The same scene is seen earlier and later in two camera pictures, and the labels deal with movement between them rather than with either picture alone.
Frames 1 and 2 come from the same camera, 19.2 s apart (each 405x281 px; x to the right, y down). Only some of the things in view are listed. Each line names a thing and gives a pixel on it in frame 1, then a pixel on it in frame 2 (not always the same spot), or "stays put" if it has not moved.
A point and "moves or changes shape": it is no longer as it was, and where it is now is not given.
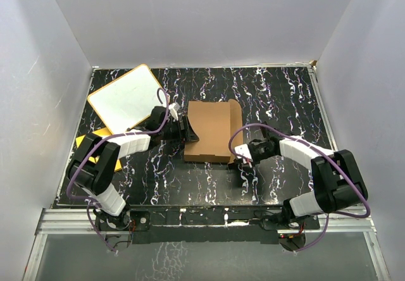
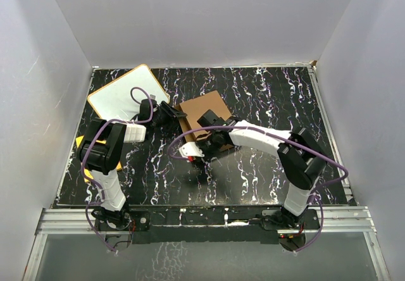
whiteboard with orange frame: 127,101 stays put
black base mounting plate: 207,226 stays put
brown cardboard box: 213,123 moves or changes shape
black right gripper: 254,162 -> 207,156
